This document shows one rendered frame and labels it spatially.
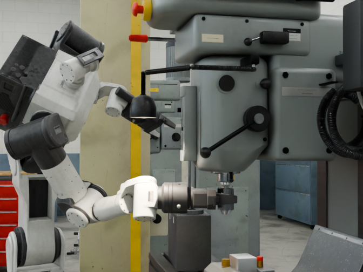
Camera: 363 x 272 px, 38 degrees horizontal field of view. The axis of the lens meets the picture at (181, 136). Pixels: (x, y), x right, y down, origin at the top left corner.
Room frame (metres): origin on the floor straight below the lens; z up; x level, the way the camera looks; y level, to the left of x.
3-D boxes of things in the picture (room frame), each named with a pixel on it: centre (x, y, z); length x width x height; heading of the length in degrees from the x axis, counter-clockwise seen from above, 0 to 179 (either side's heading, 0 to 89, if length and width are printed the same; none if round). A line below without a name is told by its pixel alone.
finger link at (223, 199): (1.48, -0.13, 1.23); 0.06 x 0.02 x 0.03; 90
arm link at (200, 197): (1.51, -0.04, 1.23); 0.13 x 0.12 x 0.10; 0
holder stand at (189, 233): (1.88, -0.03, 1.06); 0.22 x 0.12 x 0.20; 8
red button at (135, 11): (1.45, 0.12, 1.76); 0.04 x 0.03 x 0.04; 14
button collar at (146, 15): (1.46, 0.10, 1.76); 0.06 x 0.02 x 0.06; 14
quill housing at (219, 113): (1.51, -0.13, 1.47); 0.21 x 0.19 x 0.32; 14
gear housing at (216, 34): (1.52, -0.17, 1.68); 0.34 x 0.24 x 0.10; 104
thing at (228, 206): (1.51, -0.13, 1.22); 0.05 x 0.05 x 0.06
